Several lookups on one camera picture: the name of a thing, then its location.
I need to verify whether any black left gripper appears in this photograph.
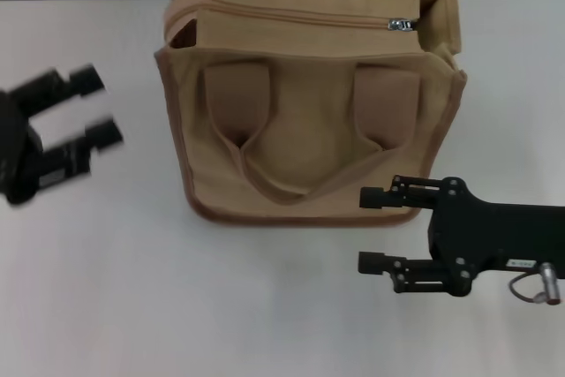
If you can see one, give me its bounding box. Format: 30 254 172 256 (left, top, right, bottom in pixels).
0 64 125 207

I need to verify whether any silver connector with grey cable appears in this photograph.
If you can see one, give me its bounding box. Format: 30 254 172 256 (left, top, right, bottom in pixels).
509 263 565 306

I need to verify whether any khaki canvas food bag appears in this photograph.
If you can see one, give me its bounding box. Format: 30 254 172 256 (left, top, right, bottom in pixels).
154 0 469 230

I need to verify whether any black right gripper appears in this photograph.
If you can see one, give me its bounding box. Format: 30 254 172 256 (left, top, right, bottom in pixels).
357 175 565 298

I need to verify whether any silver metal zipper pull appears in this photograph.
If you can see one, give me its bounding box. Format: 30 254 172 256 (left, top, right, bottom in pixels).
387 18 418 33

